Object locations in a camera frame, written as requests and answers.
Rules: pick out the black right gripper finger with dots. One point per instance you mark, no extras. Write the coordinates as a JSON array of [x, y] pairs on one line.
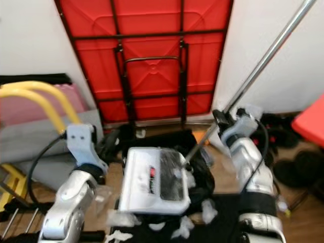
[[218, 114]]

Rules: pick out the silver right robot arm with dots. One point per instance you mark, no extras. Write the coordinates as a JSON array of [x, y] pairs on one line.
[[250, 167]]

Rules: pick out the black floor mat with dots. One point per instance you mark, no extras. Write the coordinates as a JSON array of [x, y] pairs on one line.
[[223, 228]]

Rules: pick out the red folding table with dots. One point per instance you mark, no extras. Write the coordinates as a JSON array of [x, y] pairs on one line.
[[152, 76]]

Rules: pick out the grey rolled mat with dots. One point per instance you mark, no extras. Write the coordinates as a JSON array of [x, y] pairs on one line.
[[30, 142]]

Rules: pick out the black round weight plate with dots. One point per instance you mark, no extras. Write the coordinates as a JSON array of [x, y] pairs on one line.
[[311, 166], [287, 174]]

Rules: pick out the grey folded mat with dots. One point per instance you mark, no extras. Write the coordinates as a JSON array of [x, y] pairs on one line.
[[30, 169]]

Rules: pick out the small red plastic table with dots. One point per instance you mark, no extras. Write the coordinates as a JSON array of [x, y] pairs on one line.
[[311, 124]]

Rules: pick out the crumpled white paper scrap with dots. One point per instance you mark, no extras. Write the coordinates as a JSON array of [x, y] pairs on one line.
[[208, 210], [185, 228]]

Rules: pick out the pink foam mat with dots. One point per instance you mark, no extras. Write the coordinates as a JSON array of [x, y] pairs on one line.
[[25, 114]]

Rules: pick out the yellow dip bar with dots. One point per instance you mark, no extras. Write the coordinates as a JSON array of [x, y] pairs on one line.
[[15, 94], [40, 86]]

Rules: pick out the black foam mat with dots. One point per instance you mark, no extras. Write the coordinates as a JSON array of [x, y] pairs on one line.
[[30, 78]]

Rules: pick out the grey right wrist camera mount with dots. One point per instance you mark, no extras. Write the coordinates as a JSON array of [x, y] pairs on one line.
[[239, 126]]

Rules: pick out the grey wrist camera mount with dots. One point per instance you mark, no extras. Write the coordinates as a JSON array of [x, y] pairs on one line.
[[82, 147], [239, 126]]

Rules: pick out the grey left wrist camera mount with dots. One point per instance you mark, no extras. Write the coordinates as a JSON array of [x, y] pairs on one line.
[[82, 147]]

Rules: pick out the bench steel frame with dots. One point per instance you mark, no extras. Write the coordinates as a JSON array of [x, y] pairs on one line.
[[25, 208]]

